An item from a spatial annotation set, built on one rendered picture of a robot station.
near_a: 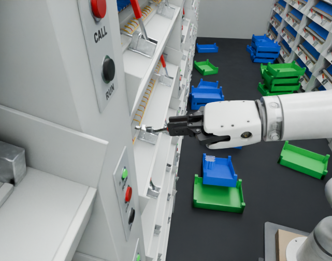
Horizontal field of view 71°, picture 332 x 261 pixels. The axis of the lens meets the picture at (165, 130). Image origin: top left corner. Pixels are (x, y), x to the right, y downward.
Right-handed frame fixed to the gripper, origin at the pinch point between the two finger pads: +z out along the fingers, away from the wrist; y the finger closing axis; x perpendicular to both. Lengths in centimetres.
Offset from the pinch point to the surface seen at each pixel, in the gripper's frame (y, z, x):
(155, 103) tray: 13.8, 8.1, -2.3
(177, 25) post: 42.6, 3.1, 9.5
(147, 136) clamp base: -1.0, 6.8, -1.4
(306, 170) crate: 87, -64, -109
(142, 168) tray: -8.6, 6.6, -3.1
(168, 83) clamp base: 25.7, 6.1, -2.6
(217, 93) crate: 179, -8, -93
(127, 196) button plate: -23.3, 2.1, 7.9
